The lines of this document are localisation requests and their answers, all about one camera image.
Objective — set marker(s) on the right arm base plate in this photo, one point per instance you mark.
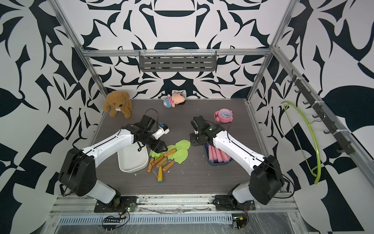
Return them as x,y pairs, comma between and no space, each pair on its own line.
228,203

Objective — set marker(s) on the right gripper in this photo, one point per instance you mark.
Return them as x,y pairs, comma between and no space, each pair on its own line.
193,140

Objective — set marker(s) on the teal storage box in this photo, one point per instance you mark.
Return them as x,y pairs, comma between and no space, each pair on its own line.
215,156

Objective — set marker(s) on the black power strip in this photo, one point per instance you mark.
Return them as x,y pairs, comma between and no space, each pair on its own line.
111,220

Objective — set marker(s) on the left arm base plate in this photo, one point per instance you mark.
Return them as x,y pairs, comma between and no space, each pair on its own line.
118,204

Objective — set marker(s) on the purple pointed shovel pink handle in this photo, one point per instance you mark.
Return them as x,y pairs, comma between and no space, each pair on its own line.
225,156

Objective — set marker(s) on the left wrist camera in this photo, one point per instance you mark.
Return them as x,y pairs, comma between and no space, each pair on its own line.
162,130

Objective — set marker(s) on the grey wall shelf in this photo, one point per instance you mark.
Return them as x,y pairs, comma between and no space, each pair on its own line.
178,61

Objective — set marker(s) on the purple square scoop pink handle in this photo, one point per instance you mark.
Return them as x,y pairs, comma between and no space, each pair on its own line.
210,154

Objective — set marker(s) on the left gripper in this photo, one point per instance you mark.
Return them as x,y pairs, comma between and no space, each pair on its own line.
159,146

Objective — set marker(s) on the black hook rail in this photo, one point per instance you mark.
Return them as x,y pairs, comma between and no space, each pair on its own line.
323,114

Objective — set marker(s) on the brown teddy bear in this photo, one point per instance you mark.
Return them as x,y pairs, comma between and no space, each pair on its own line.
118,102

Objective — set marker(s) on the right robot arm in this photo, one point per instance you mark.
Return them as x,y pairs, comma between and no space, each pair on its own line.
266,178

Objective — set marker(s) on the white storage tray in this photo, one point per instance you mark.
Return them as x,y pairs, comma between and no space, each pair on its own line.
131,160

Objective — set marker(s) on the black connector box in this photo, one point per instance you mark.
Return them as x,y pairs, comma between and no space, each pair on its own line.
239,222

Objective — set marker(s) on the pink alarm clock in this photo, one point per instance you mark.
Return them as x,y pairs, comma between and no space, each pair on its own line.
223,115

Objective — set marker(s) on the small plush doll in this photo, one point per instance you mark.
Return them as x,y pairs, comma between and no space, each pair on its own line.
176,98

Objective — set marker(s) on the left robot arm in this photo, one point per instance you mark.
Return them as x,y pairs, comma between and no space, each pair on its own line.
78,172

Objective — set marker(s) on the green shovel wooden handle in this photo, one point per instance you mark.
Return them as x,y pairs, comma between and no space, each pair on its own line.
178,157
183,144
153,156

